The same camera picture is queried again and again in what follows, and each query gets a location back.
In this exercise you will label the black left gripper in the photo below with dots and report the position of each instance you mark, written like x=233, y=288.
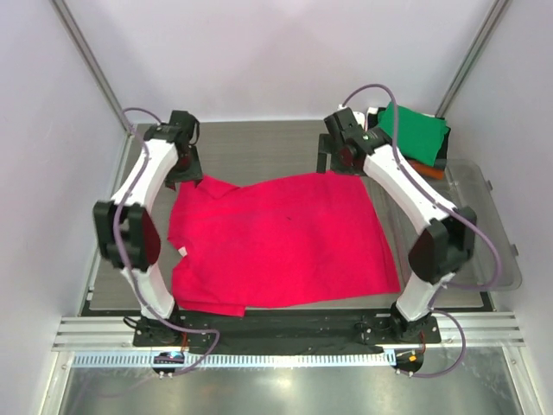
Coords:
x=193, y=174

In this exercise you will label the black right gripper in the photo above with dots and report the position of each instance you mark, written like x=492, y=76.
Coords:
x=325, y=148

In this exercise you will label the red t shirt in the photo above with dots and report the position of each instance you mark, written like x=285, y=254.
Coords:
x=285, y=242

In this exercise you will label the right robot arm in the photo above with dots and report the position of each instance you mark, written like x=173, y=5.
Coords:
x=445, y=239

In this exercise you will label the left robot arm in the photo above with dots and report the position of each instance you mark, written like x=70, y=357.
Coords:
x=126, y=232

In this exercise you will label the green folded t shirt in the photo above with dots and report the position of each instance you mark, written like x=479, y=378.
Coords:
x=420, y=137

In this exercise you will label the clear plastic bin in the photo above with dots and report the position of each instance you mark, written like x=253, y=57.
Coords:
x=492, y=267

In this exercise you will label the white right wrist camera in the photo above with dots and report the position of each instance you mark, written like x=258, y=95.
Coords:
x=360, y=118

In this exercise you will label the right aluminium frame post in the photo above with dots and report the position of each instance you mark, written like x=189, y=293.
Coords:
x=483, y=35

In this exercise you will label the aluminium frame post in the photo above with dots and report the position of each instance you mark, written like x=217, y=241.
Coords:
x=86, y=53
x=483, y=35

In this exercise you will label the aluminium rail profile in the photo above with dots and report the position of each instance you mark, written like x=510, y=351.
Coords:
x=481, y=329

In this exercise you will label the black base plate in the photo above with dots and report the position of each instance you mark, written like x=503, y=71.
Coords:
x=283, y=332

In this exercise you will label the left aluminium frame post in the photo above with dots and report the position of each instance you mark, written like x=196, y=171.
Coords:
x=86, y=53

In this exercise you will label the white slotted cable duct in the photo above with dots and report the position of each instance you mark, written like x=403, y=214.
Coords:
x=173, y=359

